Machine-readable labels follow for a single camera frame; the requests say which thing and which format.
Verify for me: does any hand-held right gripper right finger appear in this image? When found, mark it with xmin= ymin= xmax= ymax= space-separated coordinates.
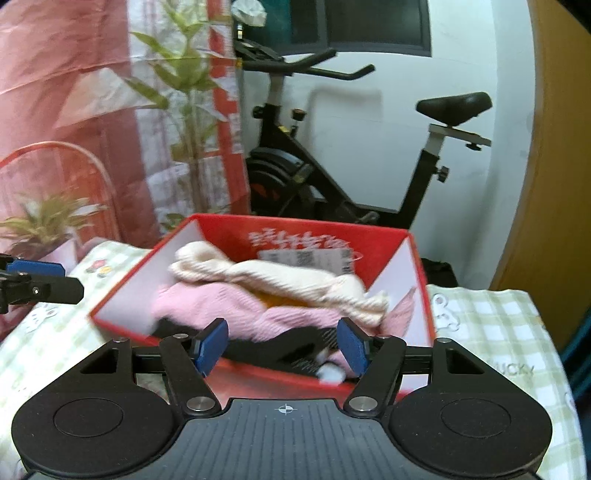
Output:
xmin=337 ymin=318 xmax=485 ymax=414

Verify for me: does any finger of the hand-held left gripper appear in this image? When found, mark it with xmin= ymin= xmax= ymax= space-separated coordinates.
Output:
xmin=0 ymin=254 xmax=85 ymax=315

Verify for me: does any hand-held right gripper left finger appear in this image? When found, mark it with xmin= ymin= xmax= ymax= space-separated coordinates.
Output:
xmin=81 ymin=318 xmax=230 ymax=414

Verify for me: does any pink crocheted cloth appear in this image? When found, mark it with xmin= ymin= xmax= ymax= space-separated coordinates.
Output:
xmin=150 ymin=281 xmax=419 ymax=344

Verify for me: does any black glove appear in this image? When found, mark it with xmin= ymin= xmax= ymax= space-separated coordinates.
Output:
xmin=154 ymin=318 xmax=365 ymax=384

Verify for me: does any cream knitted cloth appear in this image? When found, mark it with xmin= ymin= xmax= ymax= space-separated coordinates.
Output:
xmin=168 ymin=241 xmax=391 ymax=326

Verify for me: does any red strawberry print box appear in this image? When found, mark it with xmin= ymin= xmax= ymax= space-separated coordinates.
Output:
xmin=88 ymin=213 xmax=437 ymax=402

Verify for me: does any green checked tablecloth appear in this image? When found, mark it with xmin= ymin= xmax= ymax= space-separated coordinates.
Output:
xmin=0 ymin=237 xmax=580 ymax=480

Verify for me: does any black exercise bike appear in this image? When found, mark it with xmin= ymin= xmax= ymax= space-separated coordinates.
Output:
xmin=233 ymin=39 xmax=492 ymax=287

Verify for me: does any red printed backdrop cloth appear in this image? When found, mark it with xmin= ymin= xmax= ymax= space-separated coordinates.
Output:
xmin=0 ymin=0 xmax=252 ymax=278

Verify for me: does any dark teal fabric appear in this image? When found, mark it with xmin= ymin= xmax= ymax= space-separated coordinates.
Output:
xmin=561 ymin=305 xmax=591 ymax=402

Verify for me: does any wooden door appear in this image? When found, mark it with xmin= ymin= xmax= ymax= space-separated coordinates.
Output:
xmin=489 ymin=0 xmax=591 ymax=352

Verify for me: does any dark window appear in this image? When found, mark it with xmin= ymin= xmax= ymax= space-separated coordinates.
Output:
xmin=240 ymin=0 xmax=432 ymax=58

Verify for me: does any white crumpled paper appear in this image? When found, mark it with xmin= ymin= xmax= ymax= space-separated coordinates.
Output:
xmin=230 ymin=0 xmax=269 ymax=26

